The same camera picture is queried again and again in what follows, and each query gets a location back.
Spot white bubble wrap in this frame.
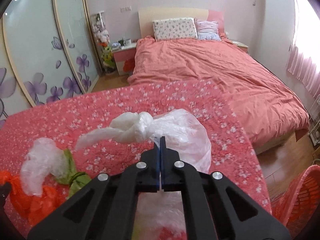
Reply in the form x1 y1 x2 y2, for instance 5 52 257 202
20 138 67 196

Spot white knotted plastic bag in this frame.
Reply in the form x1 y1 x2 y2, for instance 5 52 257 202
75 108 213 235

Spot orange plastic bag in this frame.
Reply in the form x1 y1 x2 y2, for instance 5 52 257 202
1 171 65 226

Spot light green plastic bag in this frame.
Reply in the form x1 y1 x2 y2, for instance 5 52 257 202
52 149 92 198

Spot orange plastic laundry basket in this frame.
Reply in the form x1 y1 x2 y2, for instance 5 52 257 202
271 165 319 238

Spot red floral table cover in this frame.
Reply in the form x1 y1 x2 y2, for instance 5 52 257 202
1 80 271 211

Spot salmon bed duvet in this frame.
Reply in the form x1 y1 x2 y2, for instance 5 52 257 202
128 36 309 147

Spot floral sliding wardrobe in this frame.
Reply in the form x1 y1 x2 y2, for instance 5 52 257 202
1 0 100 123

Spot pink left nightstand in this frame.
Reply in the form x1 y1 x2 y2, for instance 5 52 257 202
113 42 137 76

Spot right nightstand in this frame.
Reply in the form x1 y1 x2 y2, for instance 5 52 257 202
230 40 248 53

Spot pink window curtain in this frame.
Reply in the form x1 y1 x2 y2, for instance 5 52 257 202
286 0 319 98

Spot hanging plush toys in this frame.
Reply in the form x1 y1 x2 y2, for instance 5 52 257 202
90 11 116 74

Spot pink striped pillow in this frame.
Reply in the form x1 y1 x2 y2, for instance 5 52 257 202
195 19 221 41

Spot floral white pillow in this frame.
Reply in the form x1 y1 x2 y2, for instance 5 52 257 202
152 17 198 41

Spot beige wooden headboard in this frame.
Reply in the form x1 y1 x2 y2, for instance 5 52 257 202
138 6 225 40

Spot white wire rack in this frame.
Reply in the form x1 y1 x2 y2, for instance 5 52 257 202
308 95 320 146

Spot wall power outlet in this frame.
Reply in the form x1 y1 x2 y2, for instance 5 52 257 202
120 6 131 12

